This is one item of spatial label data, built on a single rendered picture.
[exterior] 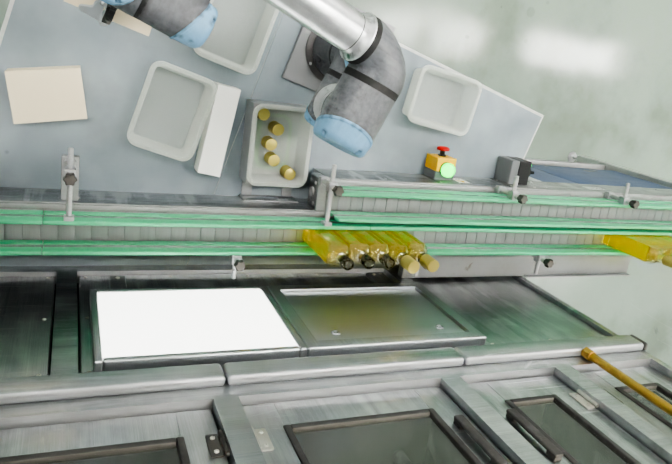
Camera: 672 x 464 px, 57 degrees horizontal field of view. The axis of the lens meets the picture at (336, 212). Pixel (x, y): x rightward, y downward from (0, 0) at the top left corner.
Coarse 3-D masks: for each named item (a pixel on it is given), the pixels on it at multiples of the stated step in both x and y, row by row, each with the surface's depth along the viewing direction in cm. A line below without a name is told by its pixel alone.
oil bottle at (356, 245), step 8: (336, 232) 167; (344, 232) 167; (352, 232) 169; (344, 240) 162; (352, 240) 162; (360, 240) 163; (352, 248) 158; (360, 248) 158; (368, 248) 160; (352, 256) 158; (360, 264) 160
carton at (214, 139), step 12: (216, 84) 162; (216, 96) 161; (228, 96) 162; (216, 108) 162; (228, 108) 163; (216, 120) 163; (228, 120) 164; (204, 132) 166; (216, 132) 164; (228, 132) 165; (204, 144) 164; (216, 144) 165; (204, 156) 164; (216, 156) 166; (204, 168) 165; (216, 168) 167
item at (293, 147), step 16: (256, 112) 163; (272, 112) 172; (288, 112) 174; (304, 112) 171; (256, 128) 172; (288, 128) 175; (304, 128) 173; (256, 144) 173; (288, 144) 176; (304, 144) 173; (256, 160) 174; (288, 160) 178; (304, 160) 173; (256, 176) 173; (272, 176) 176; (304, 176) 174
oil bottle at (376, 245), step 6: (360, 234) 168; (366, 234) 169; (372, 234) 169; (366, 240) 164; (372, 240) 164; (378, 240) 165; (372, 246) 161; (378, 246) 161; (384, 246) 162; (372, 252) 160; (378, 252) 160; (378, 264) 163
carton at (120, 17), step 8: (64, 0) 114; (72, 0) 115; (80, 0) 115; (88, 0) 116; (104, 8) 117; (120, 16) 119; (128, 16) 119; (120, 24) 119; (128, 24) 119; (136, 24) 120; (144, 24) 121; (144, 32) 121
